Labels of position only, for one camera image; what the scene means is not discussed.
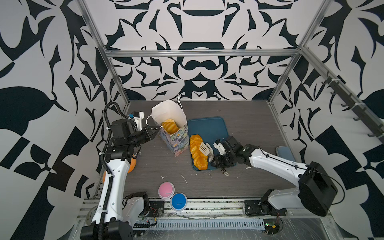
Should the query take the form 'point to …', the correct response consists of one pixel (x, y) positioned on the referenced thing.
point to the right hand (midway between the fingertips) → (212, 163)
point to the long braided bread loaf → (206, 150)
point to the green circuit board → (271, 226)
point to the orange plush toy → (133, 164)
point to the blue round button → (179, 201)
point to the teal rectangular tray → (210, 130)
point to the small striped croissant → (169, 125)
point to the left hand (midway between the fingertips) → (159, 126)
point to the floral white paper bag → (170, 116)
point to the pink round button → (166, 190)
